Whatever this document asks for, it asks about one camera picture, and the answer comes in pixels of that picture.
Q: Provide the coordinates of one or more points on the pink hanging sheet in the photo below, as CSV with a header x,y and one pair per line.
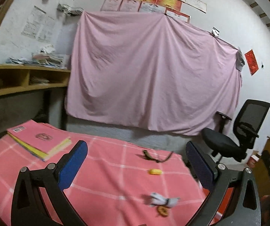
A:
x,y
150,71

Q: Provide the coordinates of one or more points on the wooden wall shelf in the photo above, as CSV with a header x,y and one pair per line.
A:
x,y
15,78

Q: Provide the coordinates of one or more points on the orange round snack piece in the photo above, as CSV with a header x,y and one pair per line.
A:
x,y
163,211

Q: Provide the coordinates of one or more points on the pink top book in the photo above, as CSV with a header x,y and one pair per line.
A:
x,y
39,135

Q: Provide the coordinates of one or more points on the papers inside shelf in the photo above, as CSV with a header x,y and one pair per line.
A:
x,y
36,80

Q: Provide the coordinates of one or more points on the yellow blue book stack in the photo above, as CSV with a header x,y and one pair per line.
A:
x,y
39,153

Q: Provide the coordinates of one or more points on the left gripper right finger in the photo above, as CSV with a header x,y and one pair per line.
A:
x,y
243,207

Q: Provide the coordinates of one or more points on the white paper wrapper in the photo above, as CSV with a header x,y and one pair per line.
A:
x,y
156,199

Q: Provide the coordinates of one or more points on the wall calendar sheets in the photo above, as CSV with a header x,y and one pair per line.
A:
x,y
39,26

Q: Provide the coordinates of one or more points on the black office chair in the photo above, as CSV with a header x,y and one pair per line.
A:
x,y
245,128

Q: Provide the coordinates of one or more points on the pink checked tablecloth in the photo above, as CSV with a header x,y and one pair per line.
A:
x,y
112,186

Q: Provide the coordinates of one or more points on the paper pile on shelf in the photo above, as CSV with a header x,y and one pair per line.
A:
x,y
46,57

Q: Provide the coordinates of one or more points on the wire wall rack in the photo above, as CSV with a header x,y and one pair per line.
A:
x,y
69,11

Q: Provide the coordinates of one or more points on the red white plastic basin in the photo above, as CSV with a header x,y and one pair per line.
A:
x,y
223,206

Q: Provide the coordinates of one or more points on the red cardboard box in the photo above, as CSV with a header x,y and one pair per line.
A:
x,y
253,159

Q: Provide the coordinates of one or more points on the yellow small wrapper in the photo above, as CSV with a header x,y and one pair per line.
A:
x,y
155,172

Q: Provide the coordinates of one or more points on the wall certificates group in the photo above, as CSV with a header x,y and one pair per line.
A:
x,y
171,8

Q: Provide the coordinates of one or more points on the red paper wall decoration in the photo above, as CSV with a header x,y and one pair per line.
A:
x,y
252,63

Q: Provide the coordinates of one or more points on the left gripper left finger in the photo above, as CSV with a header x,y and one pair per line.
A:
x,y
28,206

